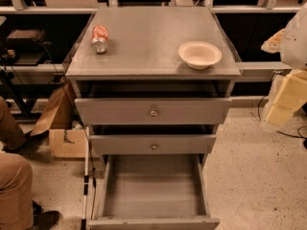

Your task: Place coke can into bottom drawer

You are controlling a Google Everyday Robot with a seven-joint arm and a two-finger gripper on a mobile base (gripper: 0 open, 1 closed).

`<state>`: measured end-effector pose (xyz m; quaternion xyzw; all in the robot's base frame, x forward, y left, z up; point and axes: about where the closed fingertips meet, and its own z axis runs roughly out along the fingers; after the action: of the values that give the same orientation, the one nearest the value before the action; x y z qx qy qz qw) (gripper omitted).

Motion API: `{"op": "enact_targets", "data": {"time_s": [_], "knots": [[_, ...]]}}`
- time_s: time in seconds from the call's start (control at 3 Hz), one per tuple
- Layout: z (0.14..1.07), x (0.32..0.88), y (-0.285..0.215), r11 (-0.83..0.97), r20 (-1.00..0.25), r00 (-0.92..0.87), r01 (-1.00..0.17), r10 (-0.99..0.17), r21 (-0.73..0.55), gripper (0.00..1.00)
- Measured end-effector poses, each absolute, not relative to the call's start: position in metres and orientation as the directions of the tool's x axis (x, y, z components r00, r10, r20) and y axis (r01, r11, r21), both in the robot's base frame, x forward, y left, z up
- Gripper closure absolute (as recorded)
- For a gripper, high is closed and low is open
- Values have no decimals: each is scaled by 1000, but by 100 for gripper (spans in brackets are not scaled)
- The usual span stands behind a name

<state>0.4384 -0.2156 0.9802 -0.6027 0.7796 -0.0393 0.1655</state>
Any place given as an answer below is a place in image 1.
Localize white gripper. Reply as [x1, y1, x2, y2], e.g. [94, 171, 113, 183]
[261, 29, 307, 127]

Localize red coke can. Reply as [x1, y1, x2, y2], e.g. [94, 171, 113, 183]
[91, 25, 108, 54]

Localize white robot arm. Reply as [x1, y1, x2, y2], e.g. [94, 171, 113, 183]
[261, 4, 307, 132]

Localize grey drawer cabinet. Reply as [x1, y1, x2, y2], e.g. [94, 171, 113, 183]
[65, 6, 242, 230]

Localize grey middle drawer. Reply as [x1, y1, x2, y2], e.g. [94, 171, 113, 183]
[91, 134, 216, 155]

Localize grey top drawer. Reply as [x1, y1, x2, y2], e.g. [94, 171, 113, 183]
[75, 98, 231, 125]

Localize grey open bottom drawer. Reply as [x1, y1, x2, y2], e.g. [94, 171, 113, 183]
[89, 154, 220, 230]

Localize white paper bowl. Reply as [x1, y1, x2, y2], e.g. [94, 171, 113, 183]
[178, 41, 222, 70]

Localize open cardboard box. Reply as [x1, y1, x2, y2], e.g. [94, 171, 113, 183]
[31, 83, 87, 158]

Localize black equipment on shelf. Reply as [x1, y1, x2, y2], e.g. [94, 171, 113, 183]
[0, 29, 47, 66]

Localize white black pole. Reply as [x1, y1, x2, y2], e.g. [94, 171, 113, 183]
[80, 126, 89, 230]

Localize black shoe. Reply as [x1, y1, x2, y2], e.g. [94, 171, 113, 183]
[31, 201, 60, 230]

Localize person leg tan trousers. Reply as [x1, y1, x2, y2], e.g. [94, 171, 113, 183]
[0, 153, 34, 230]

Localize black floor cable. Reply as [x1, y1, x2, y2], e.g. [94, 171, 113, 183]
[257, 94, 307, 150]

